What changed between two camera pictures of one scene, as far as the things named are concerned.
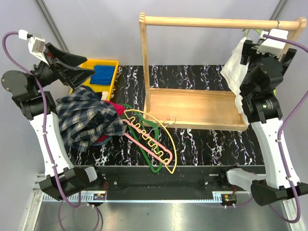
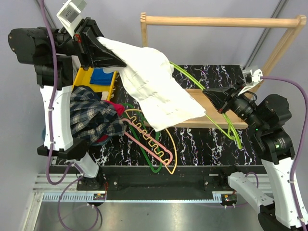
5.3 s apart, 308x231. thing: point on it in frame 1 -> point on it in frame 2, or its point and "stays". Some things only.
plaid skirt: x=85 y=118 stays
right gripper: x=250 y=52 -> x=223 y=98
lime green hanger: x=246 y=34 -> x=232 y=131
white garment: x=235 y=72 -> x=147 y=74
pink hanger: x=155 y=134 -> x=145 y=147
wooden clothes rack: x=201 y=109 stays
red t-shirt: x=120 y=110 stays
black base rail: x=136 y=183 stays
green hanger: x=156 y=135 -> x=157 y=136
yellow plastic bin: x=107 y=88 stays
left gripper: x=68 y=76 -> x=83 y=43
